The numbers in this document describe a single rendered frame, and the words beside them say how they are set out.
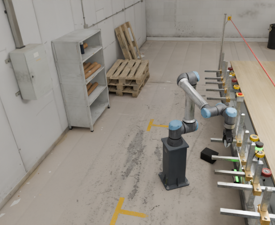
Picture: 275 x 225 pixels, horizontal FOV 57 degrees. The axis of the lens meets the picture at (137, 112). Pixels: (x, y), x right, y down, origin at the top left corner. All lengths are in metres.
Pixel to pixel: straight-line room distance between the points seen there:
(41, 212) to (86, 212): 0.54
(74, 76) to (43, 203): 1.87
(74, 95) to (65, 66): 0.49
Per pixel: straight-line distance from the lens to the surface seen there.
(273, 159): 2.56
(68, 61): 4.03
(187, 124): 2.94
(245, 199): 2.41
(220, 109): 2.32
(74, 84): 4.14
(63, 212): 3.27
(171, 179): 3.27
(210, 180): 3.51
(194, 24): 9.87
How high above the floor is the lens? 2.41
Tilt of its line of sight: 29 degrees down
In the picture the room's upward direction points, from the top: 3 degrees counter-clockwise
